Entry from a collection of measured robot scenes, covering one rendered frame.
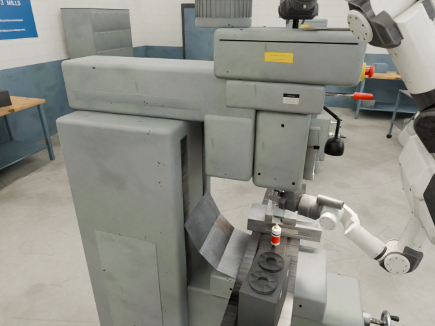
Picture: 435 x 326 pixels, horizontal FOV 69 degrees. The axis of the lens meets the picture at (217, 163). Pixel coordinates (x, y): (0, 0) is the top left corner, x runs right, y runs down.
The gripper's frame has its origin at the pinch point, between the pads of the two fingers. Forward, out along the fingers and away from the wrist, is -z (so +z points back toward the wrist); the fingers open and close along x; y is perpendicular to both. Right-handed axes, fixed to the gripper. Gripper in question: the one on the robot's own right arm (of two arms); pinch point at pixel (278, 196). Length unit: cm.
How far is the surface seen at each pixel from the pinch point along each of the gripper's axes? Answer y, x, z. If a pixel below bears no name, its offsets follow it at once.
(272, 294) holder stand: 9.1, 40.5, 19.0
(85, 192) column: -1, 47, -67
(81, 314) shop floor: 122, 37, -124
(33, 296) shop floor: 122, 49, -167
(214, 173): -12.9, 19.2, -19.0
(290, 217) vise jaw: 16.7, -12.0, 2.1
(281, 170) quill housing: -17.0, 9.0, 4.6
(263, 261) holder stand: 7.8, 30.6, 10.4
